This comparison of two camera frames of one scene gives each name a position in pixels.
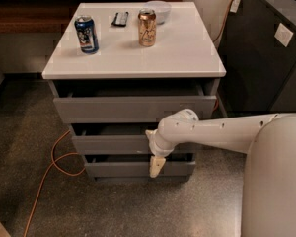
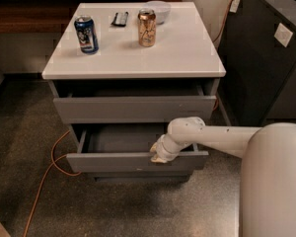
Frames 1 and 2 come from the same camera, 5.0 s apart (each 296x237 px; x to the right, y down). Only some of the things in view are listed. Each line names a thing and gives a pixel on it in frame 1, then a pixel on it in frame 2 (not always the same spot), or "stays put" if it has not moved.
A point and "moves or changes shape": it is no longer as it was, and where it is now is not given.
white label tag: x=236 y=1 stays put
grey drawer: x=112 y=144 moves or changes shape
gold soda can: x=147 y=27 stays put
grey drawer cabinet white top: x=117 y=69 stays put
